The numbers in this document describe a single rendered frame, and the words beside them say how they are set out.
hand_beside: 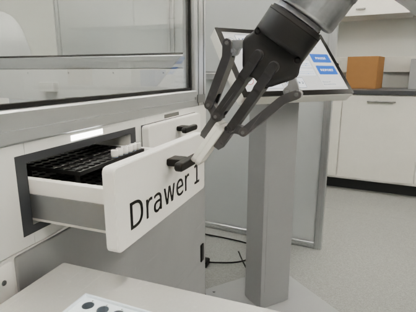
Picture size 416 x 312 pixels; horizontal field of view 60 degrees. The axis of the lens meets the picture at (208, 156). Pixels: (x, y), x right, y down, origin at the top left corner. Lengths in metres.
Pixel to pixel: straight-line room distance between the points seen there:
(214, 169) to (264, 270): 0.97
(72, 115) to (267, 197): 1.03
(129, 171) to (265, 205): 1.07
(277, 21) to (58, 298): 0.43
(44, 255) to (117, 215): 0.18
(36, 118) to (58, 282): 0.23
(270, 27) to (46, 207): 0.37
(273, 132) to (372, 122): 2.05
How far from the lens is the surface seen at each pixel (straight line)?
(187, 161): 0.53
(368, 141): 3.43
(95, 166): 0.57
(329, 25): 0.47
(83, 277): 0.55
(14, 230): 0.55
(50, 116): 0.57
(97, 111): 0.65
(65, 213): 0.52
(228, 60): 0.50
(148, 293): 0.50
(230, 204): 2.42
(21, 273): 0.58
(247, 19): 2.26
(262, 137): 1.43
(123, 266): 0.79
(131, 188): 0.47
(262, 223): 1.51
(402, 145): 3.43
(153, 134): 0.78
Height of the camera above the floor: 1.04
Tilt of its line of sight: 13 degrees down
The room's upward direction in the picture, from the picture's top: straight up
